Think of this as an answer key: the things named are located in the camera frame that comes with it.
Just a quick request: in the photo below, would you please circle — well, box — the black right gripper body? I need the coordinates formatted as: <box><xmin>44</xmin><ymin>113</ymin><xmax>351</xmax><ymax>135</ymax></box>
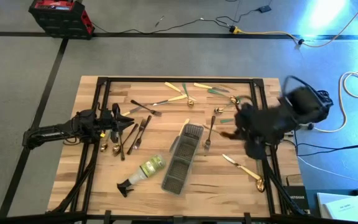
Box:
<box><xmin>233</xmin><ymin>102</ymin><xmax>260</xmax><ymax>141</ymax></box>

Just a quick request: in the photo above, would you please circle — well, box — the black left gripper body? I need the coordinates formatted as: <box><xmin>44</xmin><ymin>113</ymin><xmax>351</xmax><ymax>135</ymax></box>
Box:
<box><xmin>99</xmin><ymin>103</ymin><xmax>121</xmax><ymax>144</ymax></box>

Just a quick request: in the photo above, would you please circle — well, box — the dark metal fork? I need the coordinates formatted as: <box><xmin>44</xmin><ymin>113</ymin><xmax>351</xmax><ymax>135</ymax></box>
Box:
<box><xmin>203</xmin><ymin>115</ymin><xmax>218</xmax><ymax>154</ymax></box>

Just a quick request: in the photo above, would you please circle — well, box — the gold-handled knife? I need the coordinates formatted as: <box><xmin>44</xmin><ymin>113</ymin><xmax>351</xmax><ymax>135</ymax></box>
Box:
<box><xmin>222</xmin><ymin>153</ymin><xmax>261</xmax><ymax>182</ymax></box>

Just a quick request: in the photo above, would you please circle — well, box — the grey plastic silverware basket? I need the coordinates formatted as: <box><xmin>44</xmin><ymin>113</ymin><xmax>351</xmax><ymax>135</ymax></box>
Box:
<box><xmin>161</xmin><ymin>123</ymin><xmax>204</xmax><ymax>196</ymax></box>

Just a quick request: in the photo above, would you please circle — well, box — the green-labelled spray bottle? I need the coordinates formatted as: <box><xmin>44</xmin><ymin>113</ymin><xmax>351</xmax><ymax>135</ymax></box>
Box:
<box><xmin>116</xmin><ymin>154</ymin><xmax>167</xmax><ymax>198</ymax></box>

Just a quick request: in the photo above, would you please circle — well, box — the black Netgear box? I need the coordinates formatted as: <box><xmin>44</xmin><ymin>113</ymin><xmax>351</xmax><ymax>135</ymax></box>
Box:
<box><xmin>283</xmin><ymin>185</ymin><xmax>311</xmax><ymax>213</ymax></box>

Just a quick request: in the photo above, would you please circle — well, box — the dark storage box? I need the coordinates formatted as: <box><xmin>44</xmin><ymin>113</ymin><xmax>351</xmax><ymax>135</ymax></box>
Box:
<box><xmin>305</xmin><ymin>187</ymin><xmax>358</xmax><ymax>224</ymax></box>

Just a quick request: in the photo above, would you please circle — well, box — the red and black toolbox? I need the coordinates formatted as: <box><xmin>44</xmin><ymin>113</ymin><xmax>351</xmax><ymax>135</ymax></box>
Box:
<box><xmin>28</xmin><ymin>0</ymin><xmax>96</xmax><ymax>40</ymax></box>

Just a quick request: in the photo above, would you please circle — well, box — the white booklet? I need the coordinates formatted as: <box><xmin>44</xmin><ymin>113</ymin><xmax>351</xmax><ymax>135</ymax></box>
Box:
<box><xmin>316</xmin><ymin>192</ymin><xmax>358</xmax><ymax>223</ymax></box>

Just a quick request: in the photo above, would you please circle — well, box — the black cable bundle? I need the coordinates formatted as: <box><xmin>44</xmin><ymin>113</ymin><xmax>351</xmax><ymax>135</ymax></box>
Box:
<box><xmin>293</xmin><ymin>130</ymin><xmax>358</xmax><ymax>157</ymax></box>

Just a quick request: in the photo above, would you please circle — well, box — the yellow extension cable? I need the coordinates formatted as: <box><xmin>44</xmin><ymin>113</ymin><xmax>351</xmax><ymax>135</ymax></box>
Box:
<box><xmin>228</xmin><ymin>0</ymin><xmax>358</xmax><ymax>49</ymax></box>

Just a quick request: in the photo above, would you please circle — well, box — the thin white cable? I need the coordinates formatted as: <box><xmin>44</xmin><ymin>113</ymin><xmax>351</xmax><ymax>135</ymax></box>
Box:
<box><xmin>296</xmin><ymin>155</ymin><xmax>358</xmax><ymax>184</ymax></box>

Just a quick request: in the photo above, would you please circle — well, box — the cream coiled cable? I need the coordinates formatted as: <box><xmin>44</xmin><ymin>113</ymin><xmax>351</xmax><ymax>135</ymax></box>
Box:
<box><xmin>312</xmin><ymin>68</ymin><xmax>358</xmax><ymax>133</ymax></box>

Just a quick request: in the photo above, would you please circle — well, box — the black floor cable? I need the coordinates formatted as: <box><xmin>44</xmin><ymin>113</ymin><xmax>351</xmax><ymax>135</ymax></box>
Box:
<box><xmin>91</xmin><ymin>6</ymin><xmax>262</xmax><ymax>35</ymax></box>

